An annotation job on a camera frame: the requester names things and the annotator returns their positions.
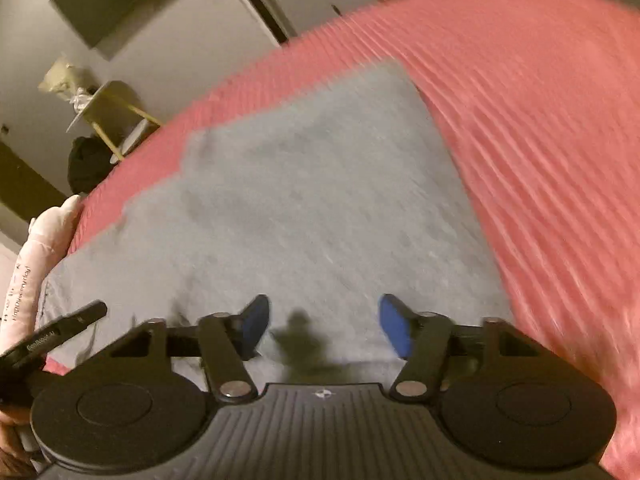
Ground yellow-legged round side table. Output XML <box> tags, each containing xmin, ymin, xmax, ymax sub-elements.
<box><xmin>66</xmin><ymin>80</ymin><xmax>163</xmax><ymax>163</ymax></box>

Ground black wall television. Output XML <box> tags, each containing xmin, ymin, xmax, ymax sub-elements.
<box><xmin>50</xmin><ymin>0</ymin><xmax>201</xmax><ymax>61</ymax></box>

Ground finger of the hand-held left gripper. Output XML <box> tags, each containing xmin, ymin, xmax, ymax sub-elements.
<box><xmin>47</xmin><ymin>301</ymin><xmax>108</xmax><ymax>337</ymax></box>

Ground wrapped flower bouquet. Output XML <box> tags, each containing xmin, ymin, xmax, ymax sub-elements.
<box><xmin>39</xmin><ymin>55</ymin><xmax>96</xmax><ymax>113</ymax></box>

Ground grey pants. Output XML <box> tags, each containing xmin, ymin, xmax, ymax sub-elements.
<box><xmin>40</xmin><ymin>60</ymin><xmax>516</xmax><ymax>401</ymax></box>

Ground black bag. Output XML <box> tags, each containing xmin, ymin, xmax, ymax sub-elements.
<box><xmin>67</xmin><ymin>135</ymin><xmax>112</xmax><ymax>196</ymax></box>

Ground red ribbed bed blanket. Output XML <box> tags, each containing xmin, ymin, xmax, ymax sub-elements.
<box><xmin>42</xmin><ymin>0</ymin><xmax>640</xmax><ymax>480</ymax></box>

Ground person's left hand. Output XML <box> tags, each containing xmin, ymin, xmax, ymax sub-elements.
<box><xmin>0</xmin><ymin>404</ymin><xmax>37</xmax><ymax>456</ymax></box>

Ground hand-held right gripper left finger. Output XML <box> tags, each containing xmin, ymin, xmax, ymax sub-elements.
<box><xmin>97</xmin><ymin>294</ymin><xmax>272</xmax><ymax>405</ymax></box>

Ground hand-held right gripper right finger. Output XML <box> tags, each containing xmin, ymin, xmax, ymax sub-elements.
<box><xmin>378</xmin><ymin>294</ymin><xmax>551</xmax><ymax>403</ymax></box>

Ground pink plush toy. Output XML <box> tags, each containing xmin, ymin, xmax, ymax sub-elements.
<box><xmin>0</xmin><ymin>194</ymin><xmax>83</xmax><ymax>356</ymax></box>

